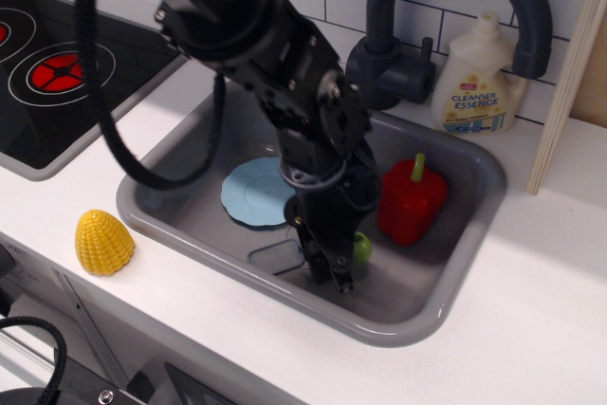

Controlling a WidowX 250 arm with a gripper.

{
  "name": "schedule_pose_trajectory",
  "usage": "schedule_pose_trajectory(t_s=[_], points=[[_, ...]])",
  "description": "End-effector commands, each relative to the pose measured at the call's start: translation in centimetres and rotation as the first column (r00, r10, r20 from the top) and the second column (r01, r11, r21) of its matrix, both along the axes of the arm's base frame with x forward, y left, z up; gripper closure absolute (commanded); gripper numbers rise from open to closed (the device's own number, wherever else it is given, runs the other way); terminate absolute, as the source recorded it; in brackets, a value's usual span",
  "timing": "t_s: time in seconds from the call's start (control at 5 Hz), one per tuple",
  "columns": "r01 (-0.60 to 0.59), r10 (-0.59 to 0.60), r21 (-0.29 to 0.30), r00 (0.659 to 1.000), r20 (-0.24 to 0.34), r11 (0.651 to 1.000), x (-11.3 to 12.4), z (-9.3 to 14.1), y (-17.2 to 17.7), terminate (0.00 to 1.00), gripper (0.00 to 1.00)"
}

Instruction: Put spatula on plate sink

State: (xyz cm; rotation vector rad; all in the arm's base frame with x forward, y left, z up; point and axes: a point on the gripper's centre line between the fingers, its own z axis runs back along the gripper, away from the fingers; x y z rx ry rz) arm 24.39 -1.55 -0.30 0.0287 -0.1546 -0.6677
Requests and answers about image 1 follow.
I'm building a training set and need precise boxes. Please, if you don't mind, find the cream cleanser bottle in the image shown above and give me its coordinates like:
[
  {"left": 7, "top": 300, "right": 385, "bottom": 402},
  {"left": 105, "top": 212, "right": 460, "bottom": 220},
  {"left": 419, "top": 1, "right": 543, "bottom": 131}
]
[{"left": 431, "top": 12, "right": 528, "bottom": 136}]

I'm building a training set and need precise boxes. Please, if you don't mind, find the red toy bell pepper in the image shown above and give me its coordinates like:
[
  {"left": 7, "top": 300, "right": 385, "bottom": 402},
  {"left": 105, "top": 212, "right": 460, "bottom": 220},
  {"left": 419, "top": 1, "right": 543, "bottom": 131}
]
[{"left": 377, "top": 153, "right": 449, "bottom": 246}]

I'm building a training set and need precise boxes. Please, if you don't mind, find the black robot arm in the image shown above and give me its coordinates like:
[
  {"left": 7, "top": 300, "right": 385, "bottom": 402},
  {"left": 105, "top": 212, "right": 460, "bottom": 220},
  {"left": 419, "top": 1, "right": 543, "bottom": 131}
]
[{"left": 156, "top": 0, "right": 380, "bottom": 292}]

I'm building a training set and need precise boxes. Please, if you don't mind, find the black braided cable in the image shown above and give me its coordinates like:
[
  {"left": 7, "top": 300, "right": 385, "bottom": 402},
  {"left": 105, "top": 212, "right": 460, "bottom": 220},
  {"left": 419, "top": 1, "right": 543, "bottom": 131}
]
[
  {"left": 0, "top": 315, "right": 68, "bottom": 405},
  {"left": 68, "top": 0, "right": 227, "bottom": 192}
]

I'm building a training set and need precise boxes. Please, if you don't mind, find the grey sink basin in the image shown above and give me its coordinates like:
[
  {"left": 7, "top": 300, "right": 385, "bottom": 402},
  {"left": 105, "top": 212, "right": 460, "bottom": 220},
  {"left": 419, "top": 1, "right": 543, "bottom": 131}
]
[{"left": 117, "top": 83, "right": 506, "bottom": 347}]

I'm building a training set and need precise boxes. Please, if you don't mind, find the light blue plate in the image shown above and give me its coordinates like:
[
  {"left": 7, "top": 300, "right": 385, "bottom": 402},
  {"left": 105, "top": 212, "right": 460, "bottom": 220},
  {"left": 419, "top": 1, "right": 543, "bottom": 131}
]
[{"left": 220, "top": 157, "right": 295, "bottom": 227}]

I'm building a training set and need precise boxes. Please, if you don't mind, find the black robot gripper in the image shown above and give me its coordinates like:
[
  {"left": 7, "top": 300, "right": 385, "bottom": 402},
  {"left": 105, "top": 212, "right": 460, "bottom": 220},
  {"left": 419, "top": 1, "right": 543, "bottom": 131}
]
[{"left": 283, "top": 157, "right": 383, "bottom": 295}]

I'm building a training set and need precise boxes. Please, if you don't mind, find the grey spatula with green handle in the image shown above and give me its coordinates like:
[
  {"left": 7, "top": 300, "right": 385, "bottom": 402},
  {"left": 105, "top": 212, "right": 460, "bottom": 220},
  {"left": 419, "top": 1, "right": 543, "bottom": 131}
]
[{"left": 248, "top": 231, "right": 372, "bottom": 275}]

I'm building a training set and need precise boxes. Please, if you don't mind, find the black metal mount bracket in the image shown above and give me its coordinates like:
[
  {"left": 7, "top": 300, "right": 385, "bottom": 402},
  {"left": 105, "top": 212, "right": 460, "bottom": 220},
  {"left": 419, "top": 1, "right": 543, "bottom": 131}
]
[{"left": 1, "top": 358, "right": 231, "bottom": 404}]

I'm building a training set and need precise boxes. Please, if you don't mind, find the black braided cable lower left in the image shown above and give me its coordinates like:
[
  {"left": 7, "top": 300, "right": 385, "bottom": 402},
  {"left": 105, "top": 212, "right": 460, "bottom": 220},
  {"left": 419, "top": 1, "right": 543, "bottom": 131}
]
[{"left": 0, "top": 315, "right": 68, "bottom": 405}]

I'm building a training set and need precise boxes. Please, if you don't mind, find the wooden side panel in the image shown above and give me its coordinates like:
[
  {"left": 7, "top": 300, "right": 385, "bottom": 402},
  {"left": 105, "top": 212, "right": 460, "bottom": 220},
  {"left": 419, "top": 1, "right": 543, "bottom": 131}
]
[{"left": 525, "top": 0, "right": 606, "bottom": 195}]

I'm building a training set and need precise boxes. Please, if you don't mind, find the black toy stovetop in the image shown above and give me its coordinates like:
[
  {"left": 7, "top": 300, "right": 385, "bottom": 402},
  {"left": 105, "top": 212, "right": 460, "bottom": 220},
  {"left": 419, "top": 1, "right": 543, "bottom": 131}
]
[{"left": 1, "top": 0, "right": 185, "bottom": 181}]

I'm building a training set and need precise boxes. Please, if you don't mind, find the yellow toy corn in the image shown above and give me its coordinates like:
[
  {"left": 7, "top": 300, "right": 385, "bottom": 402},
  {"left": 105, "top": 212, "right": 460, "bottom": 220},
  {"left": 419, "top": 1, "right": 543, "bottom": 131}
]
[{"left": 75, "top": 210, "right": 136, "bottom": 276}]

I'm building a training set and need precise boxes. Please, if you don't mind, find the dark grey faucet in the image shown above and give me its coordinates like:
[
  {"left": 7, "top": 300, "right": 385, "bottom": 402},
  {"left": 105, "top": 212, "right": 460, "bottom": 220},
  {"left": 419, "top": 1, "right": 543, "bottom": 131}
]
[{"left": 346, "top": 0, "right": 553, "bottom": 110}]

